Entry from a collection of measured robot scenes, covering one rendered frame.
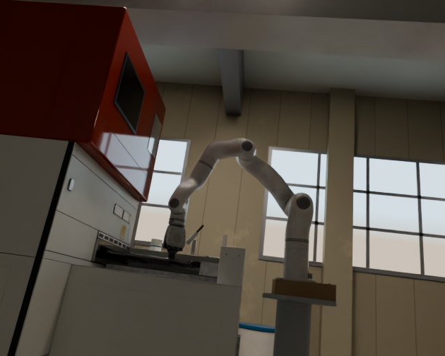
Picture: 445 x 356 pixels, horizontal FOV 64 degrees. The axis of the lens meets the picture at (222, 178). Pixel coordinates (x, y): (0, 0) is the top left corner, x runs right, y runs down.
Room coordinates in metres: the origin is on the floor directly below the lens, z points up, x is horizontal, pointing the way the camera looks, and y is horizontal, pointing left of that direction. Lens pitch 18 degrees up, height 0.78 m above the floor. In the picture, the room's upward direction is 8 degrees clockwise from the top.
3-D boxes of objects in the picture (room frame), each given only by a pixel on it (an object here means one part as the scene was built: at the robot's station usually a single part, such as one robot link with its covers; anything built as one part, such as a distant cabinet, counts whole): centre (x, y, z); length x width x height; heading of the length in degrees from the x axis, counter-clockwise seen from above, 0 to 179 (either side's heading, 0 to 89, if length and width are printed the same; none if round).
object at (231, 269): (1.65, -0.10, 0.89); 0.55 x 0.09 x 0.14; 175
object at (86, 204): (1.57, 0.49, 1.02); 0.81 x 0.03 x 0.40; 175
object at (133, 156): (1.60, 0.81, 1.52); 0.81 x 0.75 x 0.60; 175
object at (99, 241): (1.75, 0.46, 0.89); 0.44 x 0.02 x 0.10; 175
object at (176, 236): (1.79, 0.19, 1.03); 0.10 x 0.07 x 0.11; 126
